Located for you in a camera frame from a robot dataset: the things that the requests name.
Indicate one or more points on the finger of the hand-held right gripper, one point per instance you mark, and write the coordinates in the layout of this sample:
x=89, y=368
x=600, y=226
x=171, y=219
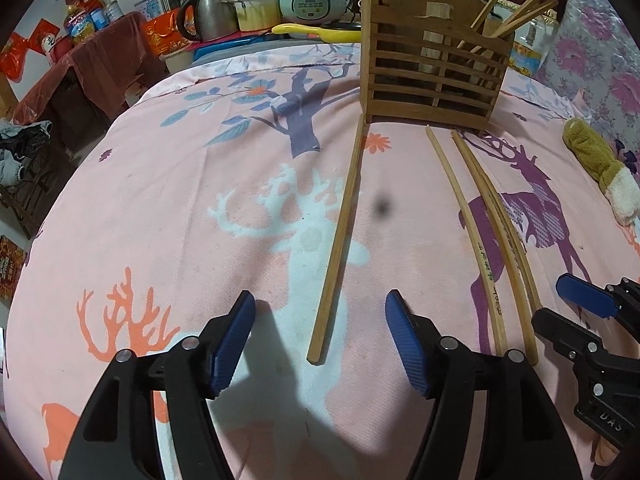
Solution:
x=565, y=335
x=585, y=295

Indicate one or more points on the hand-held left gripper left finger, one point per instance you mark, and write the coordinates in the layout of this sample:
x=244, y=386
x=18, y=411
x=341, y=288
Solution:
x=230, y=345

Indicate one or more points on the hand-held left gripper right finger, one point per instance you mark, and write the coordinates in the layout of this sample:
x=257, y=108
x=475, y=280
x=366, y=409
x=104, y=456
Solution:
x=407, y=345

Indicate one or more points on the printed wooden chopstick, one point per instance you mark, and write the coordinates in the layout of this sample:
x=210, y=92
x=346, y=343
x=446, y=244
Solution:
x=484, y=262

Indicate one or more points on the wooden slatted chopstick holder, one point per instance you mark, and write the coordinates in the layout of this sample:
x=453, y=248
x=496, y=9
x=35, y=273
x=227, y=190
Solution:
x=425, y=95

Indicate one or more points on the pink deer print bedsheet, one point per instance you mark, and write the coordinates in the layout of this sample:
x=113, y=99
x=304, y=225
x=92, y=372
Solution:
x=200, y=210

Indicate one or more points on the dark purple cloth piece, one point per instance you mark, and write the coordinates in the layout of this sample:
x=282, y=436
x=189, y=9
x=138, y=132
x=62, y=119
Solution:
x=631, y=157

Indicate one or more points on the red printed box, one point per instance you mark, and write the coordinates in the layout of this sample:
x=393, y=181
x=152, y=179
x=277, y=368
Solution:
x=11, y=267

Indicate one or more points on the clear plastic oil bottle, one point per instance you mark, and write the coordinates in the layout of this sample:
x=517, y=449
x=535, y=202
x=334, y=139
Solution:
x=530, y=45

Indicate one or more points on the pile of dark clothes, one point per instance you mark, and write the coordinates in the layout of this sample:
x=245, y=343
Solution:
x=22, y=150

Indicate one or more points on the blue plastic tray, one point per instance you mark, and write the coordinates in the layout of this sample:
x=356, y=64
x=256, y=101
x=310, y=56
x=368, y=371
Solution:
x=225, y=47

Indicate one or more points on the red cloth covered table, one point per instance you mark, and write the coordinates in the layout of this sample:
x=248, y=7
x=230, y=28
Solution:
x=100, y=75

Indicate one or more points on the red gift box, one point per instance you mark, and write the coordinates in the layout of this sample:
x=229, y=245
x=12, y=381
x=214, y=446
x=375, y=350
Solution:
x=167, y=35

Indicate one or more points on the yellow plastic ladle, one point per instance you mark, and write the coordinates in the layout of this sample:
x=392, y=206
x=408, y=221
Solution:
x=320, y=32

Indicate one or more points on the steel kettle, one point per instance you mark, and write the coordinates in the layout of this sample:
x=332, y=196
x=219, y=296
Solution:
x=212, y=15

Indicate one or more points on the steel pot with lid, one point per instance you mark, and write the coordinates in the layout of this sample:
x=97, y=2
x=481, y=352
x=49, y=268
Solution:
x=255, y=10

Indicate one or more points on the yellow cooking oil bottle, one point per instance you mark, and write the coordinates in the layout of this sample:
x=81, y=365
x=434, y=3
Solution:
x=79, y=25

